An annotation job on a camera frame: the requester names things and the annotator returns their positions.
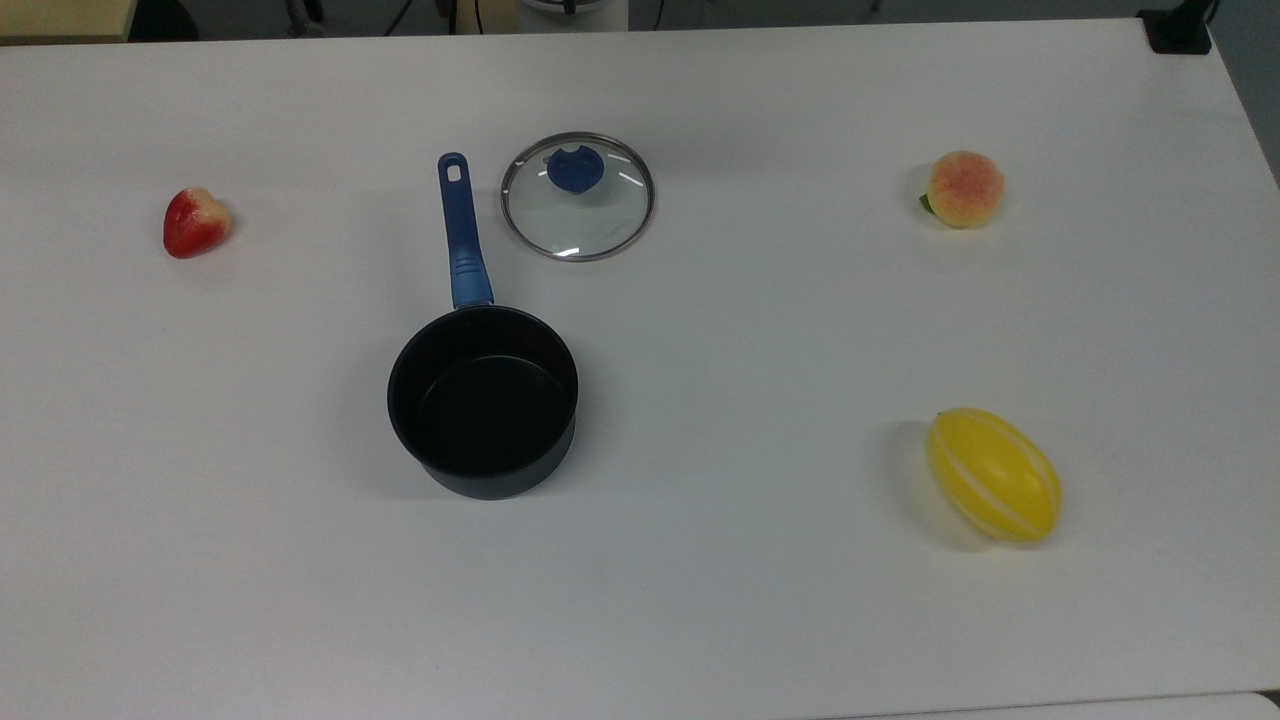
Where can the glass lid with blue knob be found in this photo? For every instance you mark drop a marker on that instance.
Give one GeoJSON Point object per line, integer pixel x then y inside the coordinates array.
{"type": "Point", "coordinates": [573, 170]}

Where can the toy peach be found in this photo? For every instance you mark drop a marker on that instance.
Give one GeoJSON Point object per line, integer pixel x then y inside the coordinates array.
{"type": "Point", "coordinates": [965, 190]}

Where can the yellow striped toy melon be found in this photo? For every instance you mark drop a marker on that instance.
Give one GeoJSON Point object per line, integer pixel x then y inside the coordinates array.
{"type": "Point", "coordinates": [995, 475]}

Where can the red toy strawberry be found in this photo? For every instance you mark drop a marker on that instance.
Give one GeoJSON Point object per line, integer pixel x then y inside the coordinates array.
{"type": "Point", "coordinates": [192, 225]}

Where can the black rounded object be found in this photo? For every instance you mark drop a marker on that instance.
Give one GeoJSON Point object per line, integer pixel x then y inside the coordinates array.
{"type": "Point", "coordinates": [160, 20]}

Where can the black table clamp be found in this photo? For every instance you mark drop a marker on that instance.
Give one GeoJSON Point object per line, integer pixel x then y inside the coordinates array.
{"type": "Point", "coordinates": [1178, 32]}

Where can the light wooden cabinet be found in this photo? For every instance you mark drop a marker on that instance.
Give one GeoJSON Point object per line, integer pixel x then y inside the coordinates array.
{"type": "Point", "coordinates": [60, 15]}

